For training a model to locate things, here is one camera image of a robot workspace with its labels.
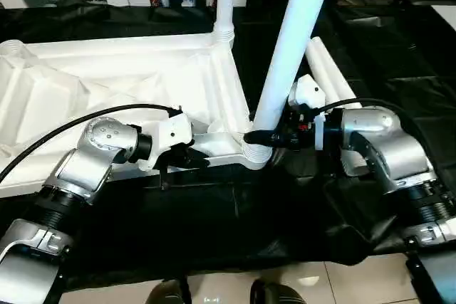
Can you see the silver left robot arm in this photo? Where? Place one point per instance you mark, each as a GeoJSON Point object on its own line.
{"type": "Point", "coordinates": [78, 176]}

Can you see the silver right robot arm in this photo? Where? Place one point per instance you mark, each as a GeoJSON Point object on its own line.
{"type": "Point", "coordinates": [392, 154]}

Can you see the person's black shoes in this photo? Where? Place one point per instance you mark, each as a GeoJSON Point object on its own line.
{"type": "Point", "coordinates": [169, 293]}
{"type": "Point", "coordinates": [278, 293]}

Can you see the white plastic table top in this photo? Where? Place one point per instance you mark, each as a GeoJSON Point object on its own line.
{"type": "Point", "coordinates": [107, 83]}

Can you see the black plastic mat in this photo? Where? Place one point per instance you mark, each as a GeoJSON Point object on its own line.
{"type": "Point", "coordinates": [228, 226]}

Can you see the white flat board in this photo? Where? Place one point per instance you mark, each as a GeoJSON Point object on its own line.
{"type": "Point", "coordinates": [446, 16]}

